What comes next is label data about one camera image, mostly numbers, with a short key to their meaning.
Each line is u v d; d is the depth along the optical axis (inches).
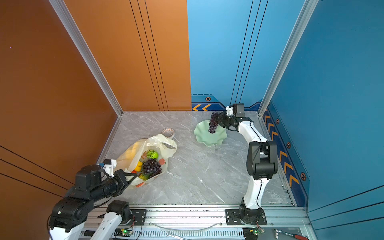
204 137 41.4
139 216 28.9
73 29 30.0
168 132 42.7
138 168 32.7
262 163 20.2
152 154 35.2
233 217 28.5
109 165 23.6
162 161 36.1
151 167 33.0
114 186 21.4
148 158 34.6
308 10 27.5
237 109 29.7
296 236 26.4
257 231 27.4
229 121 31.9
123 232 27.9
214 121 35.8
